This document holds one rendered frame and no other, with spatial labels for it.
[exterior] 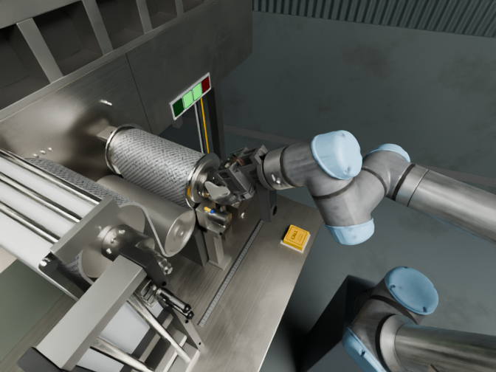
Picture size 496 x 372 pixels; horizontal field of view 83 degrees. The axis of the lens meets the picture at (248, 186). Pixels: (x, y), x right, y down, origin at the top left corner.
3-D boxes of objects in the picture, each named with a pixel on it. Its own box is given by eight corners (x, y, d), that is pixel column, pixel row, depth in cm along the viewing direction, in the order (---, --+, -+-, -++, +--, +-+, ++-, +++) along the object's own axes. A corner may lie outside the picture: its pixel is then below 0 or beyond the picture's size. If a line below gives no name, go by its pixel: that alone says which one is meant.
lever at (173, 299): (186, 316, 40) (188, 315, 39) (158, 296, 40) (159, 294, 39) (192, 307, 41) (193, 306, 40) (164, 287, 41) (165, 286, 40)
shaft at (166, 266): (166, 283, 46) (161, 274, 44) (138, 266, 48) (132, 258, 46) (177, 266, 48) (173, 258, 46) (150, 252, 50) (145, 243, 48)
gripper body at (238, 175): (229, 152, 61) (269, 137, 53) (251, 181, 65) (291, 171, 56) (209, 175, 57) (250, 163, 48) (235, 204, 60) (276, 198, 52)
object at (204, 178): (222, 173, 73) (211, 199, 73) (215, 170, 74) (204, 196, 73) (211, 166, 66) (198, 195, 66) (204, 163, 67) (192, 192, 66)
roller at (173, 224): (171, 263, 70) (159, 239, 61) (98, 223, 78) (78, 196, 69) (198, 227, 77) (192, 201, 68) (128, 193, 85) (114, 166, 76)
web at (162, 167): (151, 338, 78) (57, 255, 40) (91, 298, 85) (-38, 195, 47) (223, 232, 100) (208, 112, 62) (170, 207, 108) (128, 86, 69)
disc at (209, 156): (192, 219, 72) (181, 181, 60) (190, 218, 72) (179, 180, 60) (222, 181, 80) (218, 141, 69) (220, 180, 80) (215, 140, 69)
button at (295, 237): (301, 251, 96) (302, 248, 94) (282, 243, 98) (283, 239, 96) (308, 235, 100) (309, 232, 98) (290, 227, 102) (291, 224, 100)
